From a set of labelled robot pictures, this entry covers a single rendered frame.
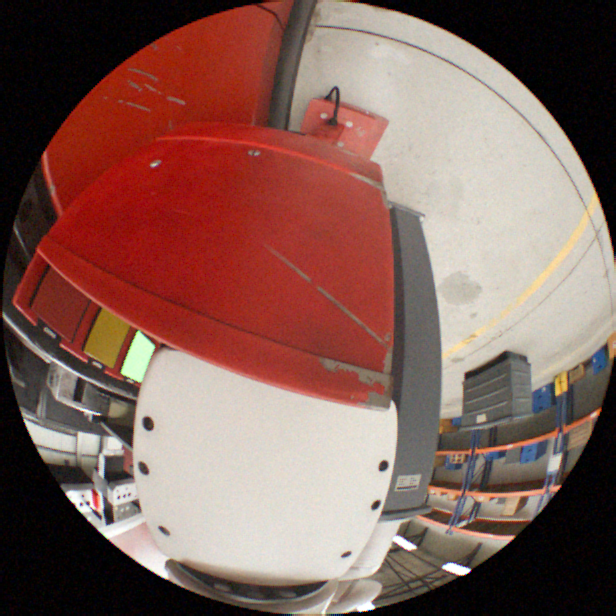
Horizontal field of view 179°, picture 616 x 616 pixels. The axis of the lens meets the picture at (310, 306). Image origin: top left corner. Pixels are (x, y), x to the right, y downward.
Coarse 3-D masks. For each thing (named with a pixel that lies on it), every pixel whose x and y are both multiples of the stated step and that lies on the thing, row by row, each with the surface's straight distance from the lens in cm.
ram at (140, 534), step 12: (108, 528) 74; (132, 528) 86; (144, 528) 95; (120, 540) 84; (132, 540) 91; (144, 540) 100; (132, 552) 96; (144, 552) 106; (156, 552) 118; (144, 564) 112; (156, 564) 126
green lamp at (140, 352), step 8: (136, 336) 22; (144, 336) 23; (136, 344) 22; (144, 344) 24; (152, 344) 25; (136, 352) 23; (144, 352) 24; (128, 360) 22; (136, 360) 23; (144, 360) 25; (128, 368) 23; (136, 368) 24; (144, 368) 25; (128, 376) 23; (136, 376) 24
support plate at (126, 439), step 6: (102, 426) 55; (108, 426) 55; (114, 426) 57; (120, 426) 60; (126, 426) 63; (114, 432) 53; (120, 432) 55; (126, 432) 58; (132, 432) 60; (120, 438) 51; (126, 438) 53; (132, 438) 56; (126, 444) 50; (132, 444) 51; (132, 450) 49
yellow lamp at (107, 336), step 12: (108, 312) 18; (96, 324) 17; (108, 324) 18; (120, 324) 19; (96, 336) 18; (108, 336) 19; (120, 336) 20; (96, 348) 18; (108, 348) 19; (108, 360) 20
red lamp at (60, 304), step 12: (48, 276) 14; (60, 276) 14; (48, 288) 14; (60, 288) 14; (72, 288) 15; (36, 300) 14; (48, 300) 14; (60, 300) 14; (72, 300) 15; (84, 300) 16; (36, 312) 14; (48, 312) 14; (60, 312) 15; (72, 312) 15; (60, 324) 15; (72, 324) 16; (72, 336) 16
